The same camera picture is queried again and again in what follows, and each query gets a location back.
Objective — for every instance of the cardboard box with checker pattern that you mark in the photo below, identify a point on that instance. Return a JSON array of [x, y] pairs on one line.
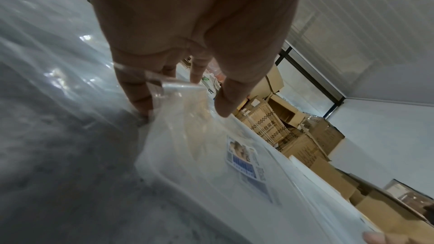
[[264, 125]]

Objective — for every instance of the stack of clear bags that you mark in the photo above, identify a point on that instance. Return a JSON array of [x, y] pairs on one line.
[[203, 170]]

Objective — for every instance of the black metal frame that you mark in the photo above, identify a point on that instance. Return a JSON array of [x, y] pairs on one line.
[[305, 71]]

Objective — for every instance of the person's left hand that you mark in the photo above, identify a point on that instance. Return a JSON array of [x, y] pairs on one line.
[[190, 10]]

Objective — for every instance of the grey table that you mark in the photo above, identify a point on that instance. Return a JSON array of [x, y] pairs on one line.
[[51, 143]]

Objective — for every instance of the white sack with green print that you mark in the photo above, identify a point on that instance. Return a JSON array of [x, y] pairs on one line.
[[210, 87]]

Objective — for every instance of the person's right hand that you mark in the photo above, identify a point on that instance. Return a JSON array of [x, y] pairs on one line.
[[386, 239]]

